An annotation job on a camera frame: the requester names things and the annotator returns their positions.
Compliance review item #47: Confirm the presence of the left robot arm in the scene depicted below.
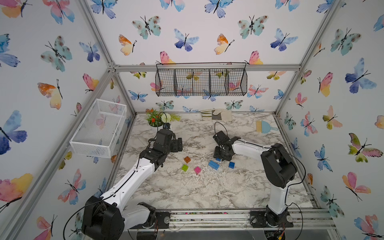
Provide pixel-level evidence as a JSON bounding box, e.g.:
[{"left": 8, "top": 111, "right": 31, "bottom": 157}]
[{"left": 81, "top": 129, "right": 183, "bottom": 240}]

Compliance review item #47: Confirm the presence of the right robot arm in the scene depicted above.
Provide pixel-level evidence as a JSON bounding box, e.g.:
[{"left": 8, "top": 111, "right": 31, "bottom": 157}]
[{"left": 213, "top": 131, "right": 297, "bottom": 228}]

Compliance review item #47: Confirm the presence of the long light blue lego brick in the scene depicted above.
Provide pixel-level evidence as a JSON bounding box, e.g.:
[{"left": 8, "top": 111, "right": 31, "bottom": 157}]
[{"left": 209, "top": 161, "right": 220, "bottom": 171}]

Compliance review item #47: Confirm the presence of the black wire wall basket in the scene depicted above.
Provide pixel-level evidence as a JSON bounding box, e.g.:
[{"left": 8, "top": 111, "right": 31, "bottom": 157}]
[{"left": 155, "top": 62, "right": 248, "bottom": 97}]

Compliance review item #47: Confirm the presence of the beige folded cloth stack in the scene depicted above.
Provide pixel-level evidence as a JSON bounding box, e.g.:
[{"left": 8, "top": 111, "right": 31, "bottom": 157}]
[{"left": 200, "top": 109, "right": 233, "bottom": 121}]

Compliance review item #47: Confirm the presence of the orange lego brick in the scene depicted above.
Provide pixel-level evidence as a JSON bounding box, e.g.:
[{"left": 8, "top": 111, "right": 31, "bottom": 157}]
[{"left": 184, "top": 157, "right": 191, "bottom": 164}]

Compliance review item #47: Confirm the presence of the green lego brick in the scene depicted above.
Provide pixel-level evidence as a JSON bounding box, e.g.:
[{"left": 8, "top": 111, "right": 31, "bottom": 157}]
[{"left": 181, "top": 165, "right": 189, "bottom": 172}]

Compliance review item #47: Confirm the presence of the pink lego brick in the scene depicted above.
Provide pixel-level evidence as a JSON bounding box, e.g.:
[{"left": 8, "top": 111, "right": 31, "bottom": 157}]
[{"left": 194, "top": 167, "right": 202, "bottom": 175}]

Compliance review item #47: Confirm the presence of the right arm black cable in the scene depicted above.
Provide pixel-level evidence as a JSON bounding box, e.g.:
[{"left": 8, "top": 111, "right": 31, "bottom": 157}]
[{"left": 283, "top": 161, "right": 307, "bottom": 240}]

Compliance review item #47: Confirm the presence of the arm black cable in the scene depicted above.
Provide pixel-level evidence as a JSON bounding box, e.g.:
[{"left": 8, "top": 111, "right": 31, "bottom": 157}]
[
  {"left": 283, "top": 161, "right": 307, "bottom": 240},
  {"left": 62, "top": 197, "right": 100, "bottom": 240}
]

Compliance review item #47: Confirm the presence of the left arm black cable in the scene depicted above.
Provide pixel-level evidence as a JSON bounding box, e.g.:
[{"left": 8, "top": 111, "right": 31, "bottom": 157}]
[{"left": 62, "top": 197, "right": 100, "bottom": 240}]

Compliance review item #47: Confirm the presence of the potted flower plant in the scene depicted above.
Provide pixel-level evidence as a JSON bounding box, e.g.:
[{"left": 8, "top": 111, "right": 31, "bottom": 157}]
[{"left": 146, "top": 109, "right": 181, "bottom": 128}]

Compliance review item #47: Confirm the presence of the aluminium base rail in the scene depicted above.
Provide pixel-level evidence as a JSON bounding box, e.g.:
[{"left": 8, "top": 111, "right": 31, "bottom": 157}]
[{"left": 119, "top": 208, "right": 337, "bottom": 232}]

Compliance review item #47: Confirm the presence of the white mesh wall basket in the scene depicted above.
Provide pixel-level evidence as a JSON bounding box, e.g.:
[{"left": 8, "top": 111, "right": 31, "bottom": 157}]
[{"left": 70, "top": 99, "right": 127, "bottom": 158}]

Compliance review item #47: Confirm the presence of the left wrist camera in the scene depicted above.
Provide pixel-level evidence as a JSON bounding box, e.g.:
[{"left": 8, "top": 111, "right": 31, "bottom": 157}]
[{"left": 163, "top": 123, "right": 171, "bottom": 130}]

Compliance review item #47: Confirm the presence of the blue hand brush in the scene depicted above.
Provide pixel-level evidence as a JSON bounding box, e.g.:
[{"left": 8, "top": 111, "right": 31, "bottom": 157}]
[{"left": 256, "top": 121, "right": 279, "bottom": 134}]

